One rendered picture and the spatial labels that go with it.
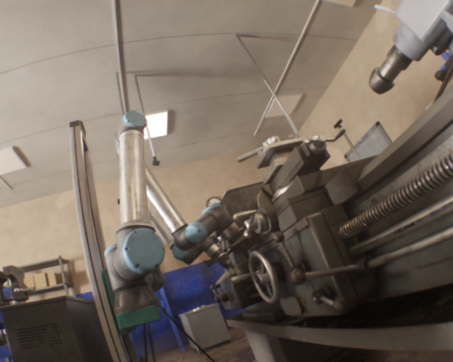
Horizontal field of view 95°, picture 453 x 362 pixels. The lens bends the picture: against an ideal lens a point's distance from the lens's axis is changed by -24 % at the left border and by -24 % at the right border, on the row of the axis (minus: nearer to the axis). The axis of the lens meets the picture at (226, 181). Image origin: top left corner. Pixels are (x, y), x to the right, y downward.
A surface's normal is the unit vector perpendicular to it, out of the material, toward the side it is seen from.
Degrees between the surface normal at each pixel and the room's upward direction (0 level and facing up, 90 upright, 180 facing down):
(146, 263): 95
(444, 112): 90
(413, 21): 94
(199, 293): 90
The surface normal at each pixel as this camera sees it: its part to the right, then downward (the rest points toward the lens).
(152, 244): 0.58, -0.43
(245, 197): 0.19, -0.45
